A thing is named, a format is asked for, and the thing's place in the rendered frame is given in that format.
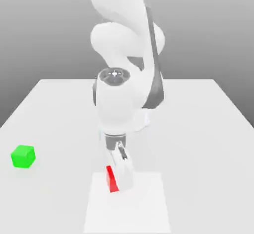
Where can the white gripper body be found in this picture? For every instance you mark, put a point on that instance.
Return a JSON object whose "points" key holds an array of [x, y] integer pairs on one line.
{"points": [[124, 170]]}

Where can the small red cube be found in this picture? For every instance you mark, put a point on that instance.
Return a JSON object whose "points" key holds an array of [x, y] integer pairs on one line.
{"points": [[111, 181]]}

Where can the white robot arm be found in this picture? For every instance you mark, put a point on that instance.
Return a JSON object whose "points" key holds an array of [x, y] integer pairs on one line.
{"points": [[119, 102]]}

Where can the small green cube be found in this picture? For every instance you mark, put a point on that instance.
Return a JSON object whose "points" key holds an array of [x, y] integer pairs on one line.
{"points": [[22, 156]]}

